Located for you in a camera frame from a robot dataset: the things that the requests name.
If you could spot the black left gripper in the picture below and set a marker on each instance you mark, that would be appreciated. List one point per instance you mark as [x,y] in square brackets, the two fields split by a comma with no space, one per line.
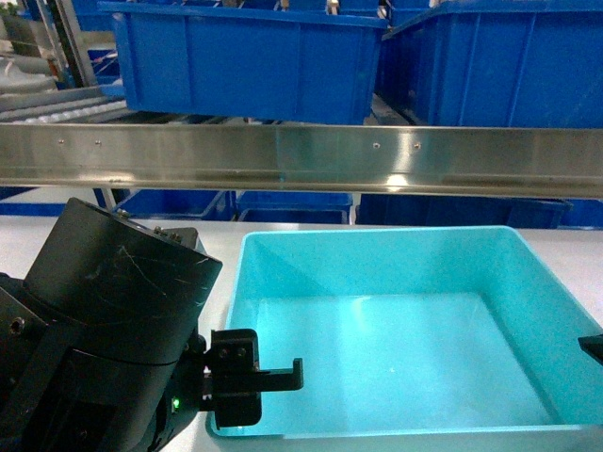
[235,369]

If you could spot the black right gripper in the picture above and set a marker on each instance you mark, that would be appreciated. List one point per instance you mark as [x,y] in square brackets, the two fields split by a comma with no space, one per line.
[593,346]

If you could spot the teal plastic tray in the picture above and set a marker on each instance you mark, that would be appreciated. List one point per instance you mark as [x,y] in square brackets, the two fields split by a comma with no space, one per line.
[415,339]

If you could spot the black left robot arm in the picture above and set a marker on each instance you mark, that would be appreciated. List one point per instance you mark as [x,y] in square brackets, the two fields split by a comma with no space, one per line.
[100,347]

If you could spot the large blue bin right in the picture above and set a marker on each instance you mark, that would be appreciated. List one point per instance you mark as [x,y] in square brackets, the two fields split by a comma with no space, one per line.
[497,64]

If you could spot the large blue bin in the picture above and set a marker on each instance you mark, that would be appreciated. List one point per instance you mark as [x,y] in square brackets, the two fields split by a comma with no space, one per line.
[497,64]
[246,62]

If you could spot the large blue bin left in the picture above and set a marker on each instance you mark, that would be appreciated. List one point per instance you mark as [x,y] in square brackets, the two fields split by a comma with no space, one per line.
[246,62]

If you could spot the stainless steel shelf rail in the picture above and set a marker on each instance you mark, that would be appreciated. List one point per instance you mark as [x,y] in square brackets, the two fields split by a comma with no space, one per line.
[493,162]

